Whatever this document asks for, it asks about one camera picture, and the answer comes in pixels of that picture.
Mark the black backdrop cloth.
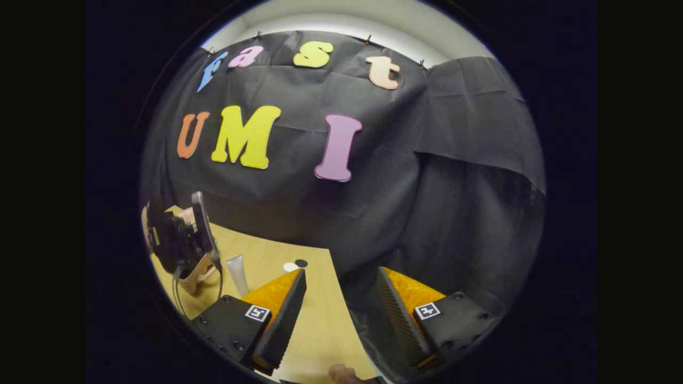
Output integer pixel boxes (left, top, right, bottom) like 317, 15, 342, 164
140, 30, 546, 382

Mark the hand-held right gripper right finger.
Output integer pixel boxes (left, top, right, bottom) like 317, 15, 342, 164
376, 266, 498, 372

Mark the white squeeze tube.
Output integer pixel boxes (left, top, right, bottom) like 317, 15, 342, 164
226, 254, 250, 297

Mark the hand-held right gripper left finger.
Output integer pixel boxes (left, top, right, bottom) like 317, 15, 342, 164
190, 268, 308, 377

